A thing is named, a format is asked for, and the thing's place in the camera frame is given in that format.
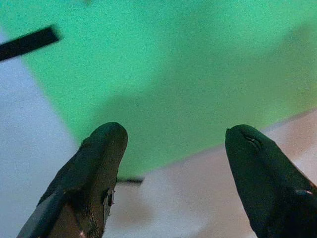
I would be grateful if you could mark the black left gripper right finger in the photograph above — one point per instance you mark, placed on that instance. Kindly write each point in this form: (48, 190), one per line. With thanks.
(267, 186)

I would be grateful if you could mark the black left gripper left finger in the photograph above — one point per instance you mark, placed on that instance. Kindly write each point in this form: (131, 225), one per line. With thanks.
(84, 186)

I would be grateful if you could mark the black tape strip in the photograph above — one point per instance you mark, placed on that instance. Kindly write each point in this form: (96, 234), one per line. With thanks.
(29, 42)
(130, 180)

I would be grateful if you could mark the green wall sheet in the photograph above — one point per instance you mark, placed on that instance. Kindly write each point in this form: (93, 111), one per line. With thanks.
(173, 62)

